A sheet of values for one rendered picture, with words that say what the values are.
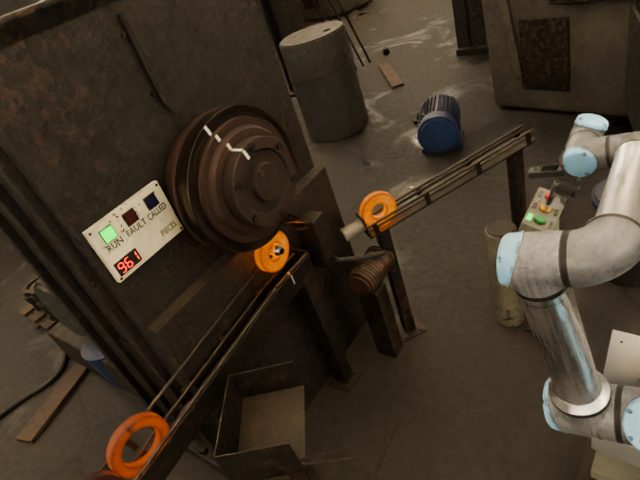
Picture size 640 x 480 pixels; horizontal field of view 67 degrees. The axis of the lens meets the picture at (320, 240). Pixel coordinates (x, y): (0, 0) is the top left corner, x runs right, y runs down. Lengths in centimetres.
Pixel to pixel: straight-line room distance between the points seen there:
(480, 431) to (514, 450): 13
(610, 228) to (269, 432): 102
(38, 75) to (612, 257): 133
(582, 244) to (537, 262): 9
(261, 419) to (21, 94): 106
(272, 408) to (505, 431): 93
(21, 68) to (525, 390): 197
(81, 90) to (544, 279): 120
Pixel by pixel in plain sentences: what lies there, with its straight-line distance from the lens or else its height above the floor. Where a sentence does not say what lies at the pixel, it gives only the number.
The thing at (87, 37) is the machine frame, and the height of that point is 165.
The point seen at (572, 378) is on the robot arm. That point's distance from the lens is 138.
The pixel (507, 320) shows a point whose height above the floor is 5.
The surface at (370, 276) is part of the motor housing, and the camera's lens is 195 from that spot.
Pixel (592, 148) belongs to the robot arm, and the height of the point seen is 99.
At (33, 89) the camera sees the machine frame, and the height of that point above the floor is 160.
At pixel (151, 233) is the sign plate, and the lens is 153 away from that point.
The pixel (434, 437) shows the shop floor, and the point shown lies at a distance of 206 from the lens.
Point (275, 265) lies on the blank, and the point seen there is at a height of 77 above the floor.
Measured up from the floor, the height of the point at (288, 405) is 60.
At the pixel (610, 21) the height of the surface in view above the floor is 65.
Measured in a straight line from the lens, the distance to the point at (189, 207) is 146.
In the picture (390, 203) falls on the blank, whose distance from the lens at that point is 196.
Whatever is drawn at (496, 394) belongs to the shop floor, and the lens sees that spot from 214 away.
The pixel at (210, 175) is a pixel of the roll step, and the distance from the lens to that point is 144.
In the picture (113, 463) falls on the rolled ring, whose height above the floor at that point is 71.
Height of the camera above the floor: 176
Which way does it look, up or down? 34 degrees down
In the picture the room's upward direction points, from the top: 21 degrees counter-clockwise
